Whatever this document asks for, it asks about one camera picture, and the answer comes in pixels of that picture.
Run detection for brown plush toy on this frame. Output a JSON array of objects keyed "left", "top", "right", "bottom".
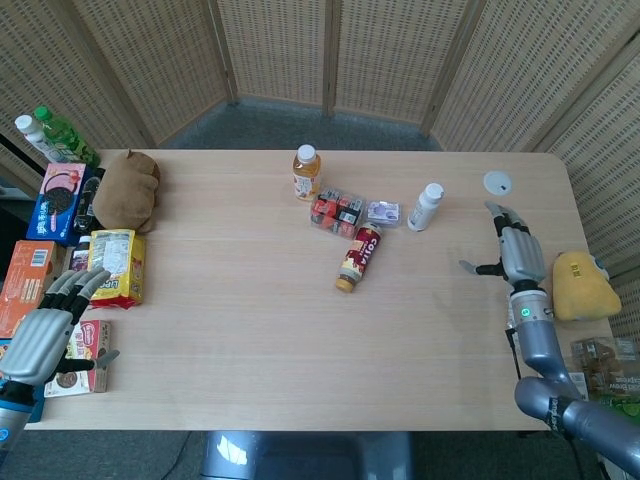
[{"left": 92, "top": 148, "right": 162, "bottom": 236}]

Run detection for green soda bottle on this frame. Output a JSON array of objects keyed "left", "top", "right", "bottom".
[{"left": 33, "top": 105, "right": 102, "bottom": 167}]

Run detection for grey robot torso base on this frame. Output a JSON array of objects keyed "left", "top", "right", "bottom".
[{"left": 198, "top": 429, "right": 415, "bottom": 480}]

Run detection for red Costa coffee bottle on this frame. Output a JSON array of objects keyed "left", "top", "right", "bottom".
[{"left": 334, "top": 222, "right": 384, "bottom": 294}]

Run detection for woven bamboo folding screen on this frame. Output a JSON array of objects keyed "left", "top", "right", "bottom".
[{"left": 0, "top": 0, "right": 640, "bottom": 346}]

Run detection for clear plastic snack box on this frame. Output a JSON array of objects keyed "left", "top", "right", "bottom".
[{"left": 569, "top": 336, "right": 640, "bottom": 402}]

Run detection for orange cardboard box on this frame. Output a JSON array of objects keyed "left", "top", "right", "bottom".
[{"left": 0, "top": 239, "right": 59, "bottom": 342}]

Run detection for clear white-capped bottle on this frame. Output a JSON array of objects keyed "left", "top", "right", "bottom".
[{"left": 14, "top": 114, "right": 57, "bottom": 162}]

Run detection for white round lid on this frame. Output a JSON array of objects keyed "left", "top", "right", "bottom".
[{"left": 482, "top": 170, "right": 515, "bottom": 197}]

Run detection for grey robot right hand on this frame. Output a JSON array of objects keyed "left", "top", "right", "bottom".
[{"left": 459, "top": 200, "right": 548, "bottom": 287}]

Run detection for black cookie packet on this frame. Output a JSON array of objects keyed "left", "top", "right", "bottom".
[{"left": 73, "top": 168, "right": 107, "bottom": 235}]

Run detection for yellow Lipo snack bag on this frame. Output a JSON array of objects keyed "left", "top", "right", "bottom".
[{"left": 87, "top": 228, "right": 148, "bottom": 309}]

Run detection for yellow plush toy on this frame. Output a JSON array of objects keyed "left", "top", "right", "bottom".
[{"left": 551, "top": 249, "right": 623, "bottom": 322}]

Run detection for green packet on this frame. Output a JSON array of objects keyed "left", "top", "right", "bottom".
[{"left": 598, "top": 393, "right": 640, "bottom": 417}]

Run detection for pink brown biscuit box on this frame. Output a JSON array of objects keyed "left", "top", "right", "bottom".
[{"left": 43, "top": 319, "right": 114, "bottom": 399}]

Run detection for orange tea bottle white cap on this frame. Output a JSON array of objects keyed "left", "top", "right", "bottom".
[{"left": 291, "top": 144, "right": 323, "bottom": 203}]

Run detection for clear box of coffee capsules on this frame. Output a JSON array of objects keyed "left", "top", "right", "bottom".
[{"left": 308, "top": 185, "right": 368, "bottom": 241}]

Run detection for blue pink Oreo box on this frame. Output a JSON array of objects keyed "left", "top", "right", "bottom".
[{"left": 25, "top": 162, "right": 94, "bottom": 247}]

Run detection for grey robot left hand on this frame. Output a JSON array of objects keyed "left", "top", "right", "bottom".
[{"left": 0, "top": 267, "right": 121, "bottom": 387}]

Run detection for small dark jar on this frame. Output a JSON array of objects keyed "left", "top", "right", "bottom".
[{"left": 69, "top": 235, "right": 94, "bottom": 272}]

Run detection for white plastic bottle printed label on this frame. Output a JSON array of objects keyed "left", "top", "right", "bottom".
[{"left": 406, "top": 182, "right": 445, "bottom": 233}]

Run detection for small purple clear box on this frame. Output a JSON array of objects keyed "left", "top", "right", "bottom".
[{"left": 365, "top": 198, "right": 405, "bottom": 229}]

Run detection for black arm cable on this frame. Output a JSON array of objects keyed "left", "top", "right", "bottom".
[{"left": 503, "top": 327, "right": 524, "bottom": 384}]

